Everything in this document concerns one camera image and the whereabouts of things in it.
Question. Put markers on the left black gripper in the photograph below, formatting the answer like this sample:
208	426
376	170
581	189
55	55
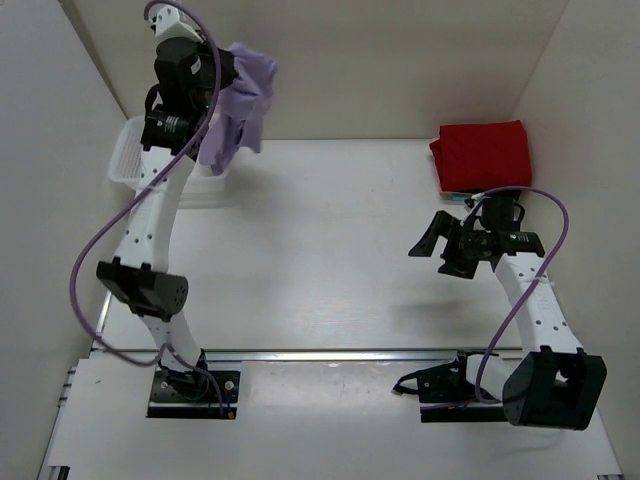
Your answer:
230	71

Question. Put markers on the white plastic basket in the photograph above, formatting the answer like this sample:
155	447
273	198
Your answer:
202	189

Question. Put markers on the folded red t shirt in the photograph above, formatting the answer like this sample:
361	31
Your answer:
480	157

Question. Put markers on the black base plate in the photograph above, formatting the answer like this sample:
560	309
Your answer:
445	395
174	397

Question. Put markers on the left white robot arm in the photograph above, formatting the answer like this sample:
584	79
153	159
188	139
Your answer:
190	72

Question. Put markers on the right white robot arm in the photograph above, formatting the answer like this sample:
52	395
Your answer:
534	372

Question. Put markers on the folded teal t shirt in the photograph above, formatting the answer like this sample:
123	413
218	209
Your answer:
455	198

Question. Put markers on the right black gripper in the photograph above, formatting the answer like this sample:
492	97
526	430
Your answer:
446	227

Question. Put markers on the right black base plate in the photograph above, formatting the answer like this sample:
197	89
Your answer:
445	395

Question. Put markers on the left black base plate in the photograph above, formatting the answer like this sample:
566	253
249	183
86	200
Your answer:
174	397

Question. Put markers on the purple t shirt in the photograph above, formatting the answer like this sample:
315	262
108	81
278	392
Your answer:
241	110

